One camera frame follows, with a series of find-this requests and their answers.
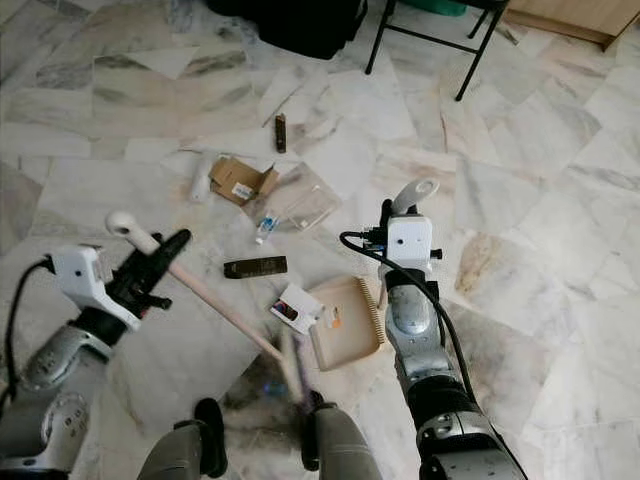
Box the light wooden furniture base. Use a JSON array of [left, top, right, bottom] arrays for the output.
[[505, 0, 640, 51]]

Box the black bag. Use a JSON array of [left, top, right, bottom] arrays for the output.
[[205, 0, 369, 61]]

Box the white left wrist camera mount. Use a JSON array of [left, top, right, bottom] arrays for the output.
[[52, 245, 143, 331]]

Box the clear plastic packaging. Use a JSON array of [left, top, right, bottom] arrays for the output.
[[250, 163, 344, 233]]

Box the brown torn cardboard box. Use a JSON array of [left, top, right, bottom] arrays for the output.
[[210, 156, 279, 207]]

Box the long dark brown bar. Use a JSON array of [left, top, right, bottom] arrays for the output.
[[224, 256, 289, 280]]

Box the white plastic bottle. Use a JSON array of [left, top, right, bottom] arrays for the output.
[[188, 152, 216, 204]]

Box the black metal chair frame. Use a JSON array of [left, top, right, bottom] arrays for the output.
[[365, 0, 511, 101]]

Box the grey robot left leg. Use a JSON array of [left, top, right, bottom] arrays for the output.
[[138, 398, 229, 480]]

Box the grey robot leg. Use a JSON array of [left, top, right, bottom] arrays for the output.
[[138, 398, 229, 480], [300, 392, 386, 480]]

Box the green chair seat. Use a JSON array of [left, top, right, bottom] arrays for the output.
[[400, 0, 469, 17]]

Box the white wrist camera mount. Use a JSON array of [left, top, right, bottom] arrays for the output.
[[385, 213, 434, 273], [52, 245, 143, 331]]

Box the beige long handled dustpan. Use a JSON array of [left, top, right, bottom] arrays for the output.
[[305, 178, 441, 373]]

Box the wooden handled small broom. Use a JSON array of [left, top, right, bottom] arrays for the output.
[[105, 210, 323, 406]]

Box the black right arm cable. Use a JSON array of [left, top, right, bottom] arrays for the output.
[[340, 230, 476, 401]]

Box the small white blue tube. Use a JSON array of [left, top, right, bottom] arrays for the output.
[[255, 215, 281, 246]]

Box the white printed card box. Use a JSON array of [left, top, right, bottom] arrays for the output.
[[270, 284, 323, 333]]

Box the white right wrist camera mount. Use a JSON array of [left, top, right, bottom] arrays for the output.
[[385, 213, 434, 273]]

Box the grey robot right leg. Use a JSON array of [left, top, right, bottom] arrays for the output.
[[300, 392, 386, 480]]

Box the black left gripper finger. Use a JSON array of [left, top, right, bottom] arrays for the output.
[[158, 234, 193, 281], [150, 230, 189, 267]]

